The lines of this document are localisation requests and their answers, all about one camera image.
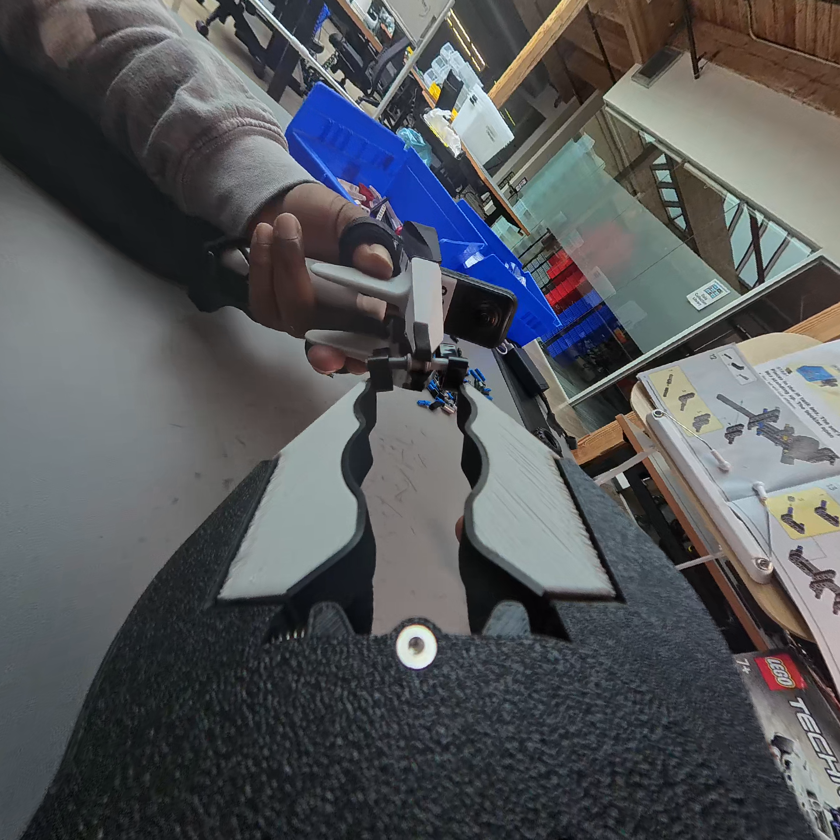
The toy truck box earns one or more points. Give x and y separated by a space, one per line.
800 741

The person's left hand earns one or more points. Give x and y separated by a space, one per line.
282 262

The pile of blue black pins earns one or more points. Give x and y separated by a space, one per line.
453 397

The black office chair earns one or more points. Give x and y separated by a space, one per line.
374 65

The person's left forearm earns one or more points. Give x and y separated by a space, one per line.
164 98

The teal plastic bag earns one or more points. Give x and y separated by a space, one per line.
415 145

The wooden book stand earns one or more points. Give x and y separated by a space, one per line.
781 604

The white plastic container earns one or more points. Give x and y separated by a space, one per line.
485 124

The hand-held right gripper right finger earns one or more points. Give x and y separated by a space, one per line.
538 512

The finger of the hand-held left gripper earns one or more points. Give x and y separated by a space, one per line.
426 302

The white page holder bar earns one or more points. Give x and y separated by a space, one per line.
709 499

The grey axle pin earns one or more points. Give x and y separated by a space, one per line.
417 367

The instruction booklet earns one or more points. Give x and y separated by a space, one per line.
774 420

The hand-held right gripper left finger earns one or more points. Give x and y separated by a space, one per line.
295 525

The grey desk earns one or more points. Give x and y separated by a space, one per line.
98 426

